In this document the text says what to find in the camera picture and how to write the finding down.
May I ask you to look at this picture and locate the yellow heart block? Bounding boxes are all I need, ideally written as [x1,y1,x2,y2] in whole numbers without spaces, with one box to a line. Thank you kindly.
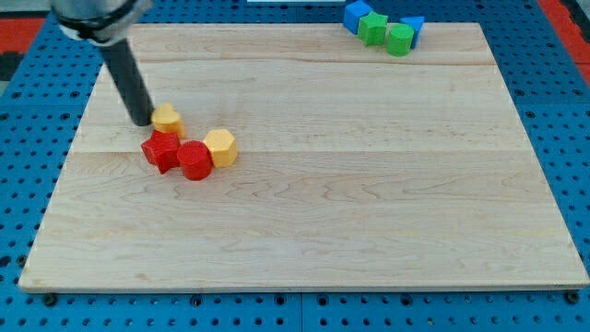
[151,103,185,139]

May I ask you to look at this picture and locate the green star block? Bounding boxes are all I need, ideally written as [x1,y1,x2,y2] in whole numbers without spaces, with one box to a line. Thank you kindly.
[358,11,388,46]

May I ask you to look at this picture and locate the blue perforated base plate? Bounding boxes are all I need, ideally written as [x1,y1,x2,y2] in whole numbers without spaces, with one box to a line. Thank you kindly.
[1,0,589,331]

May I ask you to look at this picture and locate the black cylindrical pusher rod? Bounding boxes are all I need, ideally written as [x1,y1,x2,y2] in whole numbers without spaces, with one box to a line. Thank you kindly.
[100,39,154,126]

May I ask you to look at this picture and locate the green cylinder block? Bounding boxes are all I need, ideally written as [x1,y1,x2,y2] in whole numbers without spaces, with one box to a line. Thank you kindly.
[386,23,414,57]

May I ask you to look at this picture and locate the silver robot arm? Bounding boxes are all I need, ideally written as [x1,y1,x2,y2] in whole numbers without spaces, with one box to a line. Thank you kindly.
[50,0,154,126]

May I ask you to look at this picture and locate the blue triangle block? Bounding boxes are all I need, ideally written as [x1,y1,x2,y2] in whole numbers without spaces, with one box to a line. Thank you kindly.
[400,16,426,49]

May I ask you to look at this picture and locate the red star block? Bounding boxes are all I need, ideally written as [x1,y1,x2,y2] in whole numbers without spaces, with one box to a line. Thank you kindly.
[140,130,181,174]

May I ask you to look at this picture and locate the wooden board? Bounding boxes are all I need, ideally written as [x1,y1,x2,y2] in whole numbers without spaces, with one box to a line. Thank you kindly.
[19,23,589,293]

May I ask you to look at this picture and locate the yellow hexagon block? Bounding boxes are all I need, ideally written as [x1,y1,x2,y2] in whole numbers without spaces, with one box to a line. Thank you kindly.
[203,129,238,168]

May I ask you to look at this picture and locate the red cylinder block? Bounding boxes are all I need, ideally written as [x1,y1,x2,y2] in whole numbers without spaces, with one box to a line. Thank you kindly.
[177,140,213,181]

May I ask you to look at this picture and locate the blue cube block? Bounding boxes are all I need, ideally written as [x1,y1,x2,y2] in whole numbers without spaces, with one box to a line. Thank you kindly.
[343,0,372,35]

